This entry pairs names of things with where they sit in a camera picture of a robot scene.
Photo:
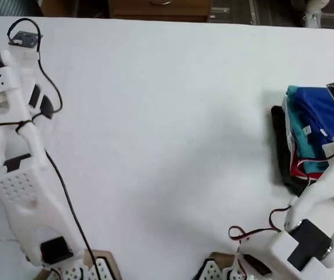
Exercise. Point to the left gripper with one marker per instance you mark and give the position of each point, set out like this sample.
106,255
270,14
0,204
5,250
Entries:
21,70

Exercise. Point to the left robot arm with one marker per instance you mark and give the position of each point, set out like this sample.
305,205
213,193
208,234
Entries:
18,189

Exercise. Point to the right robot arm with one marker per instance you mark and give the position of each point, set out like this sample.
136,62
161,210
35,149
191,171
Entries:
316,192

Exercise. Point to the wooden drawer cabinet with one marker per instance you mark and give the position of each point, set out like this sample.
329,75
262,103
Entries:
158,10

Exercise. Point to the black folded shirt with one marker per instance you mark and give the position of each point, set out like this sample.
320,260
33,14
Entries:
281,140

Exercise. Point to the white folded shirt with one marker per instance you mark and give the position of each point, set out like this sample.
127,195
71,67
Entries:
286,122

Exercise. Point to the teal folded shirt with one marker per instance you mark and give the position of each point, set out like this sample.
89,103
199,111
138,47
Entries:
299,128

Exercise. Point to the red folded shirt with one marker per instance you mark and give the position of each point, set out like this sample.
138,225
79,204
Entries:
297,164

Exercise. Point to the blue folded shirt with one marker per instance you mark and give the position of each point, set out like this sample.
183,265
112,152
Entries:
316,108

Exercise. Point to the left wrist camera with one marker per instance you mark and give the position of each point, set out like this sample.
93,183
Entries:
24,39

